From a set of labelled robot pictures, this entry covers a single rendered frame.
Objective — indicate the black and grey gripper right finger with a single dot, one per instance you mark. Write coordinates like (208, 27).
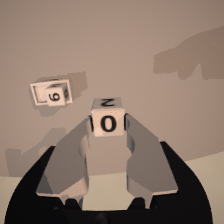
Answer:
(156, 173)

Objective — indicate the beige number cube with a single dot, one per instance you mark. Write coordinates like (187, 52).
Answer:
(108, 116)
(57, 94)

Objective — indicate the beige rectangular tray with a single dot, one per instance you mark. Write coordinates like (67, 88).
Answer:
(38, 90)

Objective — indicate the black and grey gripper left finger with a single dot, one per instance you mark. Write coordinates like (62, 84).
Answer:
(60, 173)

